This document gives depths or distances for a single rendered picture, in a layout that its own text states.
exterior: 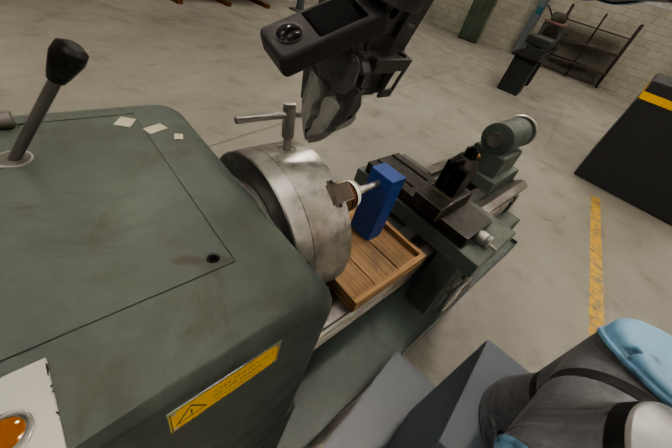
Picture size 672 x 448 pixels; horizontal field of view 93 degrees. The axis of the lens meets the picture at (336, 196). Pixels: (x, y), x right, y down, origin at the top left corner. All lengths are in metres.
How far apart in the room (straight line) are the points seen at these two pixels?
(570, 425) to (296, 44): 0.37
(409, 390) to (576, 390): 0.59
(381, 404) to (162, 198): 0.68
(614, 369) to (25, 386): 0.48
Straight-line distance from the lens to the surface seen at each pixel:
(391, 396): 0.91
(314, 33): 0.32
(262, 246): 0.38
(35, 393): 0.33
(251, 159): 0.55
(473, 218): 1.13
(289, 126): 0.57
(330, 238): 0.55
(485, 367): 0.61
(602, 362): 0.43
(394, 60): 0.38
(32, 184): 0.49
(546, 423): 0.35
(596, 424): 0.33
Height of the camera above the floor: 1.54
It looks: 37 degrees down
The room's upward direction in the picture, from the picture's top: 18 degrees clockwise
